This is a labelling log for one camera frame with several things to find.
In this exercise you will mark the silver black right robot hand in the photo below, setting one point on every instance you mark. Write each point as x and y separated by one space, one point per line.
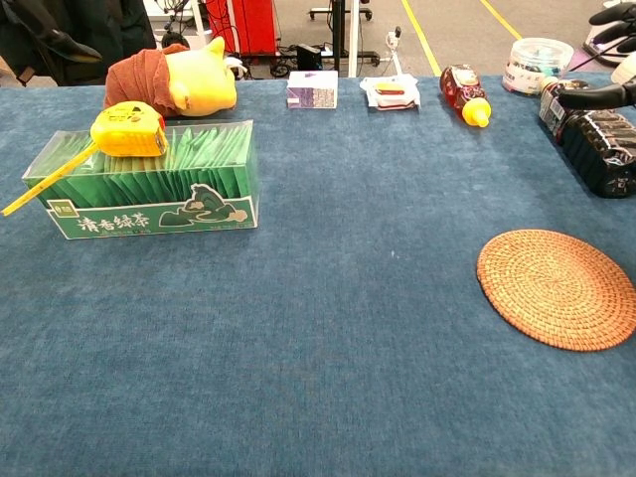
596 97

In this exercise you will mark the yellow tape measure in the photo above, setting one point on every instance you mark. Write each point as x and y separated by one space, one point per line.
129 134

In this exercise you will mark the beige bowl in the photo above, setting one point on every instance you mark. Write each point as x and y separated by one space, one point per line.
623 73

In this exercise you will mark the white machine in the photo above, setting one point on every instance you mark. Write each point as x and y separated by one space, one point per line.
590 47

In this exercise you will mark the black snack package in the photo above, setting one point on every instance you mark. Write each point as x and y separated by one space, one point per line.
596 149

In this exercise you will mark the clear plastic jar of clips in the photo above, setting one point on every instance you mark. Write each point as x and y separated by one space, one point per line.
531 64

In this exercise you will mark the red bottle yellow cap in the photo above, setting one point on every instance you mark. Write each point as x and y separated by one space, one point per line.
462 89

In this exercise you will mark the round woven rattan coaster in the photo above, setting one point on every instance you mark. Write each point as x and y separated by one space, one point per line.
551 288

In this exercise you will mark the white wrapped snack pack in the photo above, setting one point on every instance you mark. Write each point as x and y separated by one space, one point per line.
390 94

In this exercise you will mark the white small stand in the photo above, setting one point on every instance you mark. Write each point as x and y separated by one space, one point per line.
394 49

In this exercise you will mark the purple white small carton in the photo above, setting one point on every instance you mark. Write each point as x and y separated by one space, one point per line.
312 92

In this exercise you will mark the black small box device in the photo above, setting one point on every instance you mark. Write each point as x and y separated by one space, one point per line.
309 55

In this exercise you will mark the red cabinet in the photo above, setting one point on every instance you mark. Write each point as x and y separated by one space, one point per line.
248 25

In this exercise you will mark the blue table cloth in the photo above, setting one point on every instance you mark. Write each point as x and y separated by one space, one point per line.
318 348

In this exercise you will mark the yellow plush toy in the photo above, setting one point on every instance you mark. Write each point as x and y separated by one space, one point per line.
204 84

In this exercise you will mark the clear box green tea bags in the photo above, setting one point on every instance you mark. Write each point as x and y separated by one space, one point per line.
199 199

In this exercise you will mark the brown cloth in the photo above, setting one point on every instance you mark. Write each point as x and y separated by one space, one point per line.
134 79

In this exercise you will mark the dark jacket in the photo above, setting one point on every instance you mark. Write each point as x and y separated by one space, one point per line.
99 40

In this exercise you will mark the white post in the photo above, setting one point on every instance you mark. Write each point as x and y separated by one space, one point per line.
354 40

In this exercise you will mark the white metal frame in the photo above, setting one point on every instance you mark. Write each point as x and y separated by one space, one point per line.
198 17

